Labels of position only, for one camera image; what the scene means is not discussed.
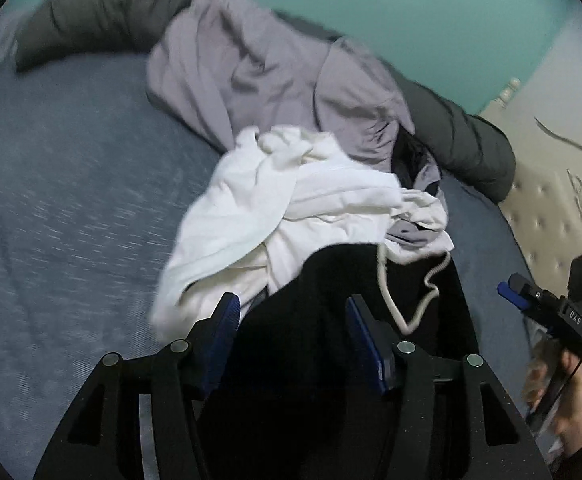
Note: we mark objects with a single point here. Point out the cream tufted headboard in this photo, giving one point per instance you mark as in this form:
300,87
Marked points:
556,200

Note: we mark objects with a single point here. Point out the lilac grey jacket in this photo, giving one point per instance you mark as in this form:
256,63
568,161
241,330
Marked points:
251,70

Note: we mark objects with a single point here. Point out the black sweater with white trim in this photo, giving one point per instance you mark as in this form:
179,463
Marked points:
321,360

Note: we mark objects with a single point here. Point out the blue-grey bed cover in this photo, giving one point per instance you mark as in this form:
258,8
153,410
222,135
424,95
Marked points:
71,210

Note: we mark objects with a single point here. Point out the person's right hand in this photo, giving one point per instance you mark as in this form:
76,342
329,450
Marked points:
578,405

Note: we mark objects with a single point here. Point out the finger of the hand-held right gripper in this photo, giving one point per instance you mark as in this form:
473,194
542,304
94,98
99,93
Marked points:
516,292

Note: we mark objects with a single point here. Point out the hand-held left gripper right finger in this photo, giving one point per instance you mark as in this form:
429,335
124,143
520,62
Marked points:
368,340

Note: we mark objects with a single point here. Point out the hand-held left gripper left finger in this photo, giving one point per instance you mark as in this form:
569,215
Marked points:
218,340

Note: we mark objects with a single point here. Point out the dark grey rolled duvet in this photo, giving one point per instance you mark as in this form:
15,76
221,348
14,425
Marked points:
96,15

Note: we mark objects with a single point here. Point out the white long-sleeved garment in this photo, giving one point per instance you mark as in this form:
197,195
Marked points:
251,220

